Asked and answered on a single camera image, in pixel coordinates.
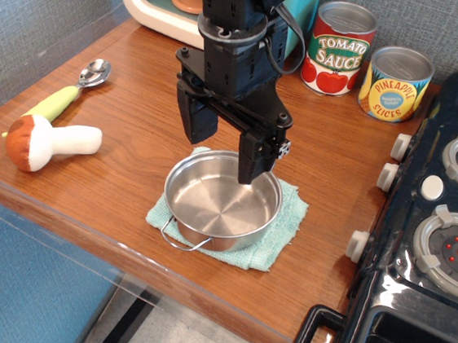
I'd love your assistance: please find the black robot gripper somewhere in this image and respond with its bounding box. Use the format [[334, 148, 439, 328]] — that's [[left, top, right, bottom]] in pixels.
[[176, 15, 293, 185]]

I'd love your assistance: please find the plush brown white mushroom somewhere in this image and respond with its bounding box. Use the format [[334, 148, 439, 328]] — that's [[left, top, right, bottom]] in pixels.
[[5, 114, 103, 172]]

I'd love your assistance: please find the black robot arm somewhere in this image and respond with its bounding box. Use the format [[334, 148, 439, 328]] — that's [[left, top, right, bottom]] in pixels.
[[176, 0, 303, 184]]

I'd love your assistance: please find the light green cloth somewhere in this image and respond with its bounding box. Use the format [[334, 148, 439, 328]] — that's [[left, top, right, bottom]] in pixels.
[[146, 147, 308, 272]]

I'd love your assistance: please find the tomato sauce can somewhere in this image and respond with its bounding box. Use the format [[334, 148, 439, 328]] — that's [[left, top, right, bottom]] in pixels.
[[301, 1, 378, 96]]

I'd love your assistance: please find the white teal toy microwave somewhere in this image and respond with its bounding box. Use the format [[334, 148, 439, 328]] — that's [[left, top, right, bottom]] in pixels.
[[123, 0, 319, 49]]

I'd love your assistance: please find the pineapple slices can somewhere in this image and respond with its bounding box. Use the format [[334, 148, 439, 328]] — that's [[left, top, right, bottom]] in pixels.
[[358, 46, 435, 123]]

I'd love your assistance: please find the black toy stove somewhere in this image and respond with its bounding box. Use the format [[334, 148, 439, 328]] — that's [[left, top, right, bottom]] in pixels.
[[293, 72, 458, 343]]

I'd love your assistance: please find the steel pot with handle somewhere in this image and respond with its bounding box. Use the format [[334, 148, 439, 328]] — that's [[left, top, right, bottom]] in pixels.
[[161, 150, 283, 253]]

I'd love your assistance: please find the black thin wire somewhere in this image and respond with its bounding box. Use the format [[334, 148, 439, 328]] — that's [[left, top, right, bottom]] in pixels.
[[259, 2, 311, 77]]

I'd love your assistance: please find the spoon with green handle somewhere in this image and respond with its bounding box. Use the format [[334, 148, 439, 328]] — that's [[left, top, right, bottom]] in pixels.
[[24, 59, 112, 121]]

